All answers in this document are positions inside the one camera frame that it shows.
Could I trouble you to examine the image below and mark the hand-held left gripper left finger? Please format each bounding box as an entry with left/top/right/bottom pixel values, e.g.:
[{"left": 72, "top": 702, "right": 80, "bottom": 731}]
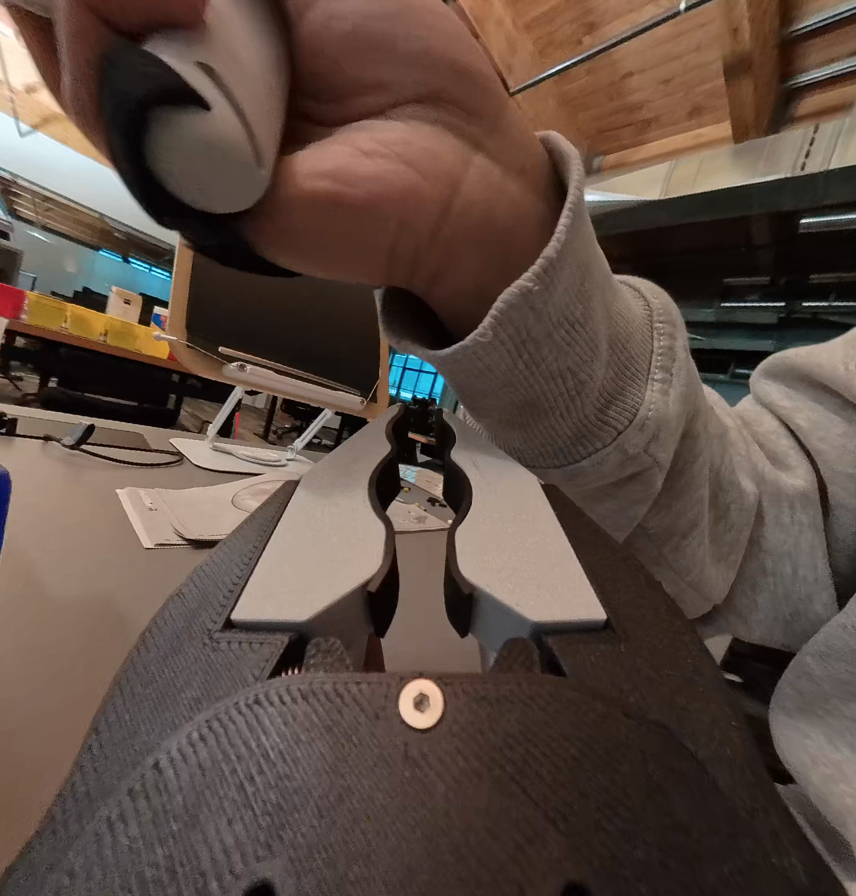
[{"left": 229, "top": 403, "right": 409, "bottom": 667}]

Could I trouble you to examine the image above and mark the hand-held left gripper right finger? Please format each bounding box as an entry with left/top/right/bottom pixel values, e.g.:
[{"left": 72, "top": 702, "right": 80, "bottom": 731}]
[{"left": 438, "top": 408, "right": 610, "bottom": 667}]

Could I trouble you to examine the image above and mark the person's right forearm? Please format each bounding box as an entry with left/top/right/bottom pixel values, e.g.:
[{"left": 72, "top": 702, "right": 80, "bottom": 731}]
[{"left": 378, "top": 129, "right": 856, "bottom": 631}]

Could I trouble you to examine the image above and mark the lego instruction booklet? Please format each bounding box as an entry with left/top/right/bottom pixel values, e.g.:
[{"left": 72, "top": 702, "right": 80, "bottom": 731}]
[{"left": 115, "top": 465, "right": 451, "bottom": 552}]

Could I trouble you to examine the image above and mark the person's right hand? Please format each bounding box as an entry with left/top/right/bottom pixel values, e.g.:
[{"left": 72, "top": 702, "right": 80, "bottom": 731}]
[{"left": 8, "top": 0, "right": 568, "bottom": 340}]

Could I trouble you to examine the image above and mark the white folding stand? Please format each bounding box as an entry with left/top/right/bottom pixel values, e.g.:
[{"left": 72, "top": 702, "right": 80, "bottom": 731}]
[{"left": 169, "top": 345, "right": 373, "bottom": 471}]

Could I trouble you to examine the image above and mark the white cardboard box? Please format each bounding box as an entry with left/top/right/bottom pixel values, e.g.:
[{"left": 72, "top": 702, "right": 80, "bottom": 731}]
[{"left": 106, "top": 286, "right": 147, "bottom": 324}]

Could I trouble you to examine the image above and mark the black wood-edged board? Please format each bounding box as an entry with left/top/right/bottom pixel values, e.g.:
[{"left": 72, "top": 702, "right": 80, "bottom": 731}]
[{"left": 168, "top": 233, "right": 393, "bottom": 422}]

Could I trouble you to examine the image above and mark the yellow plastic bin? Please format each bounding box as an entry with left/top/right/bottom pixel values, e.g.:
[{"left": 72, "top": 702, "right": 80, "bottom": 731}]
[
  {"left": 25, "top": 290, "right": 111, "bottom": 342},
  {"left": 106, "top": 318, "right": 171, "bottom": 359}
]

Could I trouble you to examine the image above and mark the long wooden table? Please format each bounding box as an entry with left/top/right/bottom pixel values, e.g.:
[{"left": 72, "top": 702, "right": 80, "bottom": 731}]
[{"left": 4, "top": 318, "right": 191, "bottom": 421}]

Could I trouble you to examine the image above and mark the black braided cable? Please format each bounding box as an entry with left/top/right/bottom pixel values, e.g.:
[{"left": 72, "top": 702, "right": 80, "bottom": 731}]
[{"left": 8, "top": 422, "right": 185, "bottom": 469}]

